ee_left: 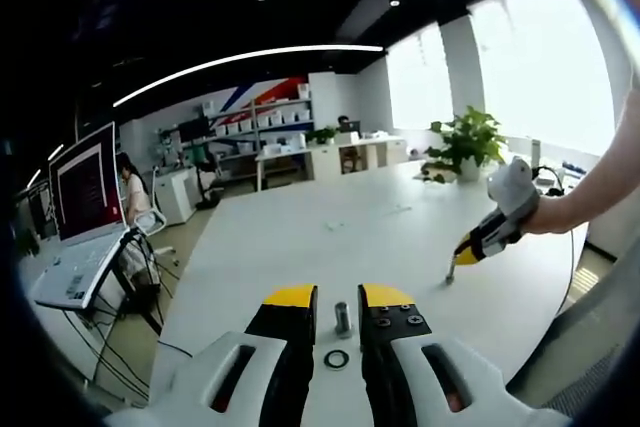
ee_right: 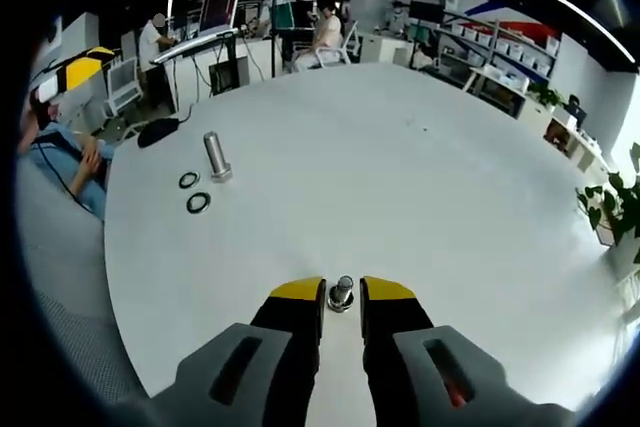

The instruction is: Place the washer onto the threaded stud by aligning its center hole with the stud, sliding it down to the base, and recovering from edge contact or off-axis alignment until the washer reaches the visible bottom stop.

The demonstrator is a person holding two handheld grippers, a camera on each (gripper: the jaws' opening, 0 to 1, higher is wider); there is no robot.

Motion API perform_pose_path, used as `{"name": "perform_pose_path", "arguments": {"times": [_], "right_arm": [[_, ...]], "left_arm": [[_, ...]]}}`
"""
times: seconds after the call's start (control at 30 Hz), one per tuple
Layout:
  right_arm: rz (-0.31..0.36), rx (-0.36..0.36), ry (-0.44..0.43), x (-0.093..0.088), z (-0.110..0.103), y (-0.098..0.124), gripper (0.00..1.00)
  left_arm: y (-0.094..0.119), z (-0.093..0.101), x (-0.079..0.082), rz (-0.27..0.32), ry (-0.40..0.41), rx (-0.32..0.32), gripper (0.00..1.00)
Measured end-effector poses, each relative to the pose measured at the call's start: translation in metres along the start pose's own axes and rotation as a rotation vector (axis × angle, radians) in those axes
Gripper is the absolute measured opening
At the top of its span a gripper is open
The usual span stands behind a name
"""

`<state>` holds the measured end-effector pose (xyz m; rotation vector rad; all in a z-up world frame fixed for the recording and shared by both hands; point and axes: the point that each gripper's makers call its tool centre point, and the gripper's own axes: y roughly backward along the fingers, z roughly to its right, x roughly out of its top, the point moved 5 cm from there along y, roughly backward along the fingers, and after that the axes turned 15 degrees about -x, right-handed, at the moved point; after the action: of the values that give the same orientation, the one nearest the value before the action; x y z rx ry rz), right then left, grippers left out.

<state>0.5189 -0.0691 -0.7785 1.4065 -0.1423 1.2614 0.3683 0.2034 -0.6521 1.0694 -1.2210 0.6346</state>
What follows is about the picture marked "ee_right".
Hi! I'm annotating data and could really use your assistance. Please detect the long white office table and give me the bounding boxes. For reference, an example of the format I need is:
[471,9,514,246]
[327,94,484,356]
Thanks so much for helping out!
[462,64,531,113]

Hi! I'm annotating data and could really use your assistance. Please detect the white office chair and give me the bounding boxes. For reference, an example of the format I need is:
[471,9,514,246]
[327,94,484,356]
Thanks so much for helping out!
[312,19,361,68]
[102,56,146,121]

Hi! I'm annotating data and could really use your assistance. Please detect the black-legged standing desk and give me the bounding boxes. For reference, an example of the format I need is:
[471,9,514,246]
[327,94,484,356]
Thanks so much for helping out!
[149,29,251,113]

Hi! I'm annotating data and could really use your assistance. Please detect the black tripod stand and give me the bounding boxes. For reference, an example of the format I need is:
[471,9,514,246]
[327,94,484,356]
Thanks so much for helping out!
[269,0,301,79]

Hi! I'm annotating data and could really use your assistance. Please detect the black computer mouse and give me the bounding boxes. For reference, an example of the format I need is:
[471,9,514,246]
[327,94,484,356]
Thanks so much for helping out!
[137,117,181,149]

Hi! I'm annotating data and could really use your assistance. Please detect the small metal threaded stud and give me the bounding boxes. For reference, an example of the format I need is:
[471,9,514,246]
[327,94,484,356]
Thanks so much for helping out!
[326,274,358,315]

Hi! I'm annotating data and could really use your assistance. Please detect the person's left hand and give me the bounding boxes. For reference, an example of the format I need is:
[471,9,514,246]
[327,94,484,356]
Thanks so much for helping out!
[17,119,41,154]

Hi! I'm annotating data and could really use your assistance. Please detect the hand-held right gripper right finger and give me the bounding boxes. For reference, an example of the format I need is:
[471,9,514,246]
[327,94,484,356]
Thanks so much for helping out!
[359,275,576,427]

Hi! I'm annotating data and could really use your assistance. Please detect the large black metal washer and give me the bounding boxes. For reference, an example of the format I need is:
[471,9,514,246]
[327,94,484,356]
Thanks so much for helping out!
[185,191,212,214]

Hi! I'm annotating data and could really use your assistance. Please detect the person's grey clothing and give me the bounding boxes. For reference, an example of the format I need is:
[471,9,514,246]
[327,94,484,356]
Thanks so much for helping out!
[14,156,166,418]

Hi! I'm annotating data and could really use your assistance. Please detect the small green plant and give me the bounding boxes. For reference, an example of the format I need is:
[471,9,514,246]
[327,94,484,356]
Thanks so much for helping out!
[527,81,566,111]

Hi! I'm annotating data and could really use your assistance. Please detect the teal panel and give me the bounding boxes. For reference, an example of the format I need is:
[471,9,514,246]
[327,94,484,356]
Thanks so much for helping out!
[277,0,296,31]

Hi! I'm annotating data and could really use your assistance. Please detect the large metal threaded stud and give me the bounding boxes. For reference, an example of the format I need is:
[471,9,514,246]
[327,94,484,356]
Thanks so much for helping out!
[202,130,234,184]

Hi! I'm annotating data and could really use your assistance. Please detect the row of white storage bins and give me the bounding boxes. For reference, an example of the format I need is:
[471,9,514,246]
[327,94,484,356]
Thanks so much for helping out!
[449,21,559,73]

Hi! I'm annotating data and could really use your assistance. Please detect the potted green plant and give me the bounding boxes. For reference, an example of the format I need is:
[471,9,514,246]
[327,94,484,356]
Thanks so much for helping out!
[574,141,640,266]

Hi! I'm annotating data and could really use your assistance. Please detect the white cabinet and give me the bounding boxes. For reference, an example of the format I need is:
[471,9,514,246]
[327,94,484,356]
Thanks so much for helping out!
[359,31,416,68]

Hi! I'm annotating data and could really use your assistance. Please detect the black monitor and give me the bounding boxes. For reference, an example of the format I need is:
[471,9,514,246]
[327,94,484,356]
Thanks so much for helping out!
[409,0,444,23]

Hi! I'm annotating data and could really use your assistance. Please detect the metal storage shelf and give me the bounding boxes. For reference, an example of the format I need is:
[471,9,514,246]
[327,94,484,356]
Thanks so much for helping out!
[434,0,561,83]

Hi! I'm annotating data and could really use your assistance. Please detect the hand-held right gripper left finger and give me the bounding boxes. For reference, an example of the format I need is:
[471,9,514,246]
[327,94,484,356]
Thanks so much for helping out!
[148,276,327,427]

